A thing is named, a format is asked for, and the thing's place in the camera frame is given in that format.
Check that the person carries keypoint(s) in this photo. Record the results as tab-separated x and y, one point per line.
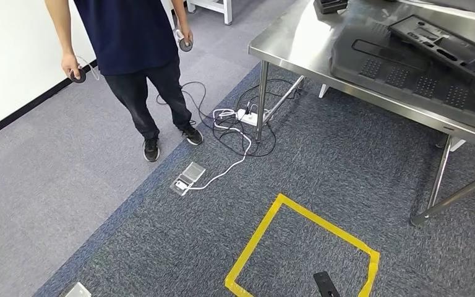
131	41

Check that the metal floor socket plate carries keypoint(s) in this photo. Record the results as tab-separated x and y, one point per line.
77	291
190	176

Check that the small black tray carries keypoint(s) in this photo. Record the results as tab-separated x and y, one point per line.
329	5

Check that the black round controller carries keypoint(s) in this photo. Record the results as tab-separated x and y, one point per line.
186	46
78	77

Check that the black plastic panel with cutouts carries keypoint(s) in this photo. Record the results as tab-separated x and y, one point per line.
426	37

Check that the white table frame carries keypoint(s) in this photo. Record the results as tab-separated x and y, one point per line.
226	10

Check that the yellow floor tape square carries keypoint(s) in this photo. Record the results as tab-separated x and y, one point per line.
254	242

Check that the white power strip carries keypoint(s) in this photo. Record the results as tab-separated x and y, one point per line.
249	118

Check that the stainless steel workbench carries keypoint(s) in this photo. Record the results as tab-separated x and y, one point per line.
295	37

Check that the person's hand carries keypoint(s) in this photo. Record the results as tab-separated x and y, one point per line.
186	35
70	63

